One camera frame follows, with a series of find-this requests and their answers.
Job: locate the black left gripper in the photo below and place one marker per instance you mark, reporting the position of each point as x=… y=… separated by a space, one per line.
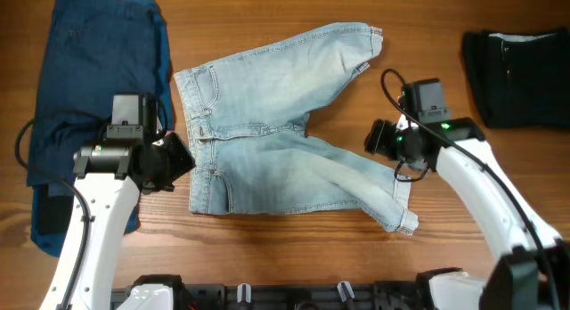
x=179 y=151

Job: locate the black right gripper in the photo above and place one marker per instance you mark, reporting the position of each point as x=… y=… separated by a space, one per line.
x=376 y=137

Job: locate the light blue denim shorts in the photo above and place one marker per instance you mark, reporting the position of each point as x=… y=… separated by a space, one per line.
x=246 y=117

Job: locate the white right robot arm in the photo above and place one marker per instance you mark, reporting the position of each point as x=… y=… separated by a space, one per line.
x=531 y=259

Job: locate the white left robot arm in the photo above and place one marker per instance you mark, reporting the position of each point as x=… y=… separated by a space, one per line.
x=111 y=176

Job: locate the black folded garment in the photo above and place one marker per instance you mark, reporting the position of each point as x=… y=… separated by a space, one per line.
x=519 y=80

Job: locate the dark blue folded garment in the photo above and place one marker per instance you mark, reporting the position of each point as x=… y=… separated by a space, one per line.
x=95 y=49

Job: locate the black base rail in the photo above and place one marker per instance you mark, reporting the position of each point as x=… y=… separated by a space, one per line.
x=303 y=296

